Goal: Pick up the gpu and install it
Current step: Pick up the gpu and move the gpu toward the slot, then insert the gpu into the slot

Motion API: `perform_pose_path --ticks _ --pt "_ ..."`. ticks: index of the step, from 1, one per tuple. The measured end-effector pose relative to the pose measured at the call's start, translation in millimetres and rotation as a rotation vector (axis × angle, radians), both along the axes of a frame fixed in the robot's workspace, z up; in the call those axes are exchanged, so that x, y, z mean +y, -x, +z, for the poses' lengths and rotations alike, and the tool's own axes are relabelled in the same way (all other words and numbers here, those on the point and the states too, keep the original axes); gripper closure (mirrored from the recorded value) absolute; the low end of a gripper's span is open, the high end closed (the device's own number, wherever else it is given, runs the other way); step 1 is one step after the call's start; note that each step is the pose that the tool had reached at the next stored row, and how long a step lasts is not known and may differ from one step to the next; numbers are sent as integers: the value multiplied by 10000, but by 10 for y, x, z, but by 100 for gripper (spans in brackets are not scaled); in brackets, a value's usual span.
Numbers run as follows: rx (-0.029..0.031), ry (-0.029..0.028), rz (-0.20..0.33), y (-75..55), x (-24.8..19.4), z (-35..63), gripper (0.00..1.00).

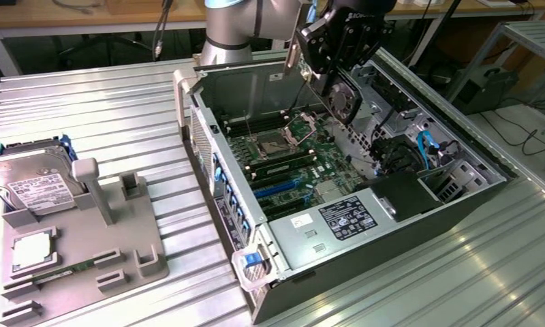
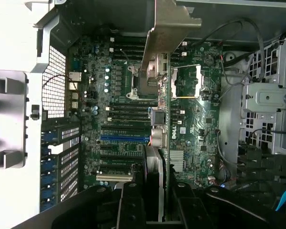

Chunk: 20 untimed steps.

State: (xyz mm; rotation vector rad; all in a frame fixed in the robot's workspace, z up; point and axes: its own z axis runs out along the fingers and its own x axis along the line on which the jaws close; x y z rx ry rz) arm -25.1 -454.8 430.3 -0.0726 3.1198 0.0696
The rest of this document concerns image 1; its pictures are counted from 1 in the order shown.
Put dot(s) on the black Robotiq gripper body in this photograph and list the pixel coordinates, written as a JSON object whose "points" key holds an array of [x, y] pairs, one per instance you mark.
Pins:
{"points": [[361, 10]]}

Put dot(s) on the CPU cooler fan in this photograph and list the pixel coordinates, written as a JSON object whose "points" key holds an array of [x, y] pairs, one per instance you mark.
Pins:
{"points": [[340, 97]]}

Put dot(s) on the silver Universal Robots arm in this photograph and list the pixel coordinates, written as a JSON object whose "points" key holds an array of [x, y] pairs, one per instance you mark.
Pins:
{"points": [[236, 24]]}

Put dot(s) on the metal socket cover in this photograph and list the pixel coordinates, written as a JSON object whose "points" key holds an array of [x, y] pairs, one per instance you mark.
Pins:
{"points": [[301, 126]]}

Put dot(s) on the thin metal locking lever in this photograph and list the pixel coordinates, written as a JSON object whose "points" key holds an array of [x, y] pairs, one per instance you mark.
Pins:
{"points": [[251, 124]]}

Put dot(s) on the black box on floor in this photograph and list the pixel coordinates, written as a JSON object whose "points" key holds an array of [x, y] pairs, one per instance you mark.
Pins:
{"points": [[485, 90]]}

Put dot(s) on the CPU socket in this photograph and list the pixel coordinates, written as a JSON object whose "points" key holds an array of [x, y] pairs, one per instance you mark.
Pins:
{"points": [[272, 146]]}

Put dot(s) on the metal slat side table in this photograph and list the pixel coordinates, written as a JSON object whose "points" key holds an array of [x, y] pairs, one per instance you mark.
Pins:
{"points": [[527, 37]]}

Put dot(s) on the green motherboard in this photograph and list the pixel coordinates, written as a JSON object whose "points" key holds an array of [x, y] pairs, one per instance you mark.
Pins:
{"points": [[295, 167]]}

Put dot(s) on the installed green RAM stick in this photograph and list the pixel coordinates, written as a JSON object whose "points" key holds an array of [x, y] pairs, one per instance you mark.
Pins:
{"points": [[281, 167]]}

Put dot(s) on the blue expansion slot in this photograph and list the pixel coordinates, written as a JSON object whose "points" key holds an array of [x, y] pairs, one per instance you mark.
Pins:
{"points": [[277, 189]]}

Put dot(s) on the black plastic air shroud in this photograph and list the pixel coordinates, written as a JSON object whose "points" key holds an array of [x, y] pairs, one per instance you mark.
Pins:
{"points": [[400, 195]]}

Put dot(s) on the open black PC case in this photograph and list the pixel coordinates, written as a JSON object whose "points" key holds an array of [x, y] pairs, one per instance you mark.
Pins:
{"points": [[345, 204]]}

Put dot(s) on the wooden desk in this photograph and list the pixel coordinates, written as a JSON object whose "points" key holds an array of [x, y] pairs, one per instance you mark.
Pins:
{"points": [[95, 13]]}

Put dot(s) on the grey power supply unit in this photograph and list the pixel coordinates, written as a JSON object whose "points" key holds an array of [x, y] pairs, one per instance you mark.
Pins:
{"points": [[332, 228]]}

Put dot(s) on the blue disk caddy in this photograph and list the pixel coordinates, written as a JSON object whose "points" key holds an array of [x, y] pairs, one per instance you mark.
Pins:
{"points": [[68, 146]]}

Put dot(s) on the hard disk with white label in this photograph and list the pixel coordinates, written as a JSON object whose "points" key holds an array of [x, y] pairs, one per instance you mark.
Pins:
{"points": [[32, 184]]}

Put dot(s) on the grey parts rack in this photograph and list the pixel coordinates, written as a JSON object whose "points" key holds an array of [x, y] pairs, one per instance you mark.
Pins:
{"points": [[100, 245]]}

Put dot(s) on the loose green RAM stick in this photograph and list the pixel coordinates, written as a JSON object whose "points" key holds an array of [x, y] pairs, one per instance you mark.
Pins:
{"points": [[63, 270]]}

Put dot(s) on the silver CPU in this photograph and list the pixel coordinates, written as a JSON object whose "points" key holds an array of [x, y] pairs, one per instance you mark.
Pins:
{"points": [[33, 250]]}

